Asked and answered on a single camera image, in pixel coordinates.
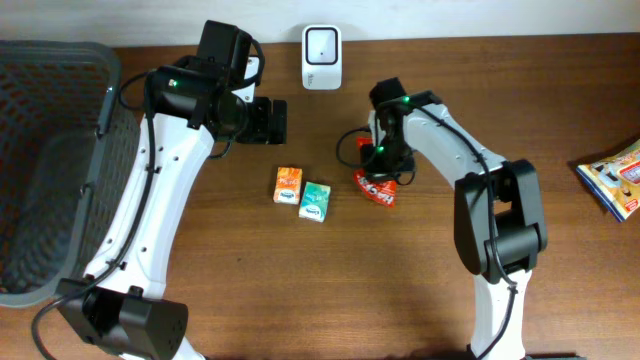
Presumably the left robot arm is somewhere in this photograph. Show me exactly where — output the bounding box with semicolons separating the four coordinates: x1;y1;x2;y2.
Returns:
57;20;287;359

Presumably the orange tissue pack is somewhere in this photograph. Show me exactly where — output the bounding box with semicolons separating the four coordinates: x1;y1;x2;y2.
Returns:
273;167;303;205

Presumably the black cable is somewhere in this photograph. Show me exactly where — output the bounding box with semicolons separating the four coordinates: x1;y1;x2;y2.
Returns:
30;69;161;360
335;126;374;171

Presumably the left black cable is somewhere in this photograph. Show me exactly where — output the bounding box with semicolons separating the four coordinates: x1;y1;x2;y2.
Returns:
30;69;161;360

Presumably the yellow snack bag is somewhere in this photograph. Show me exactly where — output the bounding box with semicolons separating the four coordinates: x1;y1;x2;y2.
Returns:
576;140;639;222

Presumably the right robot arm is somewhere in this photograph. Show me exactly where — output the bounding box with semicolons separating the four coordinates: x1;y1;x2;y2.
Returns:
362;78;548;359

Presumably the right black cable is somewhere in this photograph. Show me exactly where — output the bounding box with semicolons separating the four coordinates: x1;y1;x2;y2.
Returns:
335;126;374;171

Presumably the grey plastic basket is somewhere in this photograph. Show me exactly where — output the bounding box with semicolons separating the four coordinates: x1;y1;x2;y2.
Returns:
1;40;140;308

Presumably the green tissue pack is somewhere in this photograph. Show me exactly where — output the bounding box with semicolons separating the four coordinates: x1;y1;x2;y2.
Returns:
299;182;331;223

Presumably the red snack bag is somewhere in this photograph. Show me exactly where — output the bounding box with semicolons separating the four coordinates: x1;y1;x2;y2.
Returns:
352;136;399;209

